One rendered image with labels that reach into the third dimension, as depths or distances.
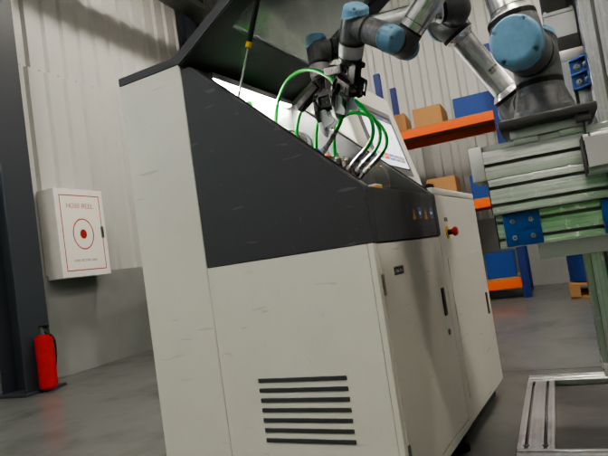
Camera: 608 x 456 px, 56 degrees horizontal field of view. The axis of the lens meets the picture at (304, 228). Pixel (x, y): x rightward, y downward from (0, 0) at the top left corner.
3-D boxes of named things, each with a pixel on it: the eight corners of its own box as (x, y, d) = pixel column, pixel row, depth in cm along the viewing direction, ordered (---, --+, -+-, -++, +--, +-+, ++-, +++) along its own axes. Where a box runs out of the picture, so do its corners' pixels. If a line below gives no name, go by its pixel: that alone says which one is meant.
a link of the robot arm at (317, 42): (328, 29, 198) (304, 32, 197) (333, 60, 197) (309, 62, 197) (326, 38, 206) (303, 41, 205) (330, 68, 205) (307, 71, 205)
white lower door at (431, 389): (417, 494, 153) (378, 243, 157) (409, 493, 154) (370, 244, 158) (470, 419, 209) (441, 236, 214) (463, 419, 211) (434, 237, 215)
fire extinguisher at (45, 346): (48, 390, 470) (41, 326, 473) (35, 391, 476) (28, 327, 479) (64, 385, 486) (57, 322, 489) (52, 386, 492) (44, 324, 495)
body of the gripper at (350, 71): (346, 103, 172) (350, 65, 164) (329, 91, 177) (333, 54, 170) (365, 98, 175) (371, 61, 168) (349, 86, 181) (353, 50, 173)
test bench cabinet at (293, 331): (418, 537, 150) (372, 242, 155) (240, 518, 177) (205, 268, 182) (474, 444, 212) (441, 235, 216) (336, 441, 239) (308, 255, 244)
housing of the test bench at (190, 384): (241, 517, 178) (177, 54, 187) (172, 510, 191) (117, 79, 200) (393, 394, 301) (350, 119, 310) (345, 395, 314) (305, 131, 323)
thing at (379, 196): (378, 242, 158) (369, 185, 159) (364, 244, 161) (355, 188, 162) (438, 235, 213) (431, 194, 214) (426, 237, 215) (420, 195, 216)
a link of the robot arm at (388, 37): (414, 33, 160) (384, 22, 165) (397, 23, 151) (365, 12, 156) (403, 61, 162) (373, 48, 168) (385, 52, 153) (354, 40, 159)
